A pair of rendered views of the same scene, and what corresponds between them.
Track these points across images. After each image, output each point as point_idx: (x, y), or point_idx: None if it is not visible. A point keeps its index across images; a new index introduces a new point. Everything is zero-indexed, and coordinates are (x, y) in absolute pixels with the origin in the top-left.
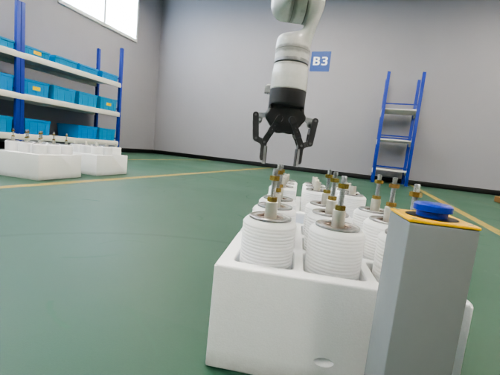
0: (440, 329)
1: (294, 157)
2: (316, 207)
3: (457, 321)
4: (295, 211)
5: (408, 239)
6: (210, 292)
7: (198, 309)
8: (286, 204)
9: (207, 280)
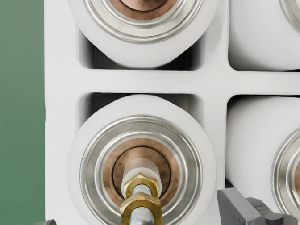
0: None
1: (227, 204)
2: (295, 48)
3: None
4: (210, 187)
5: None
6: (27, 78)
7: (25, 147)
8: (182, 139)
9: (6, 21)
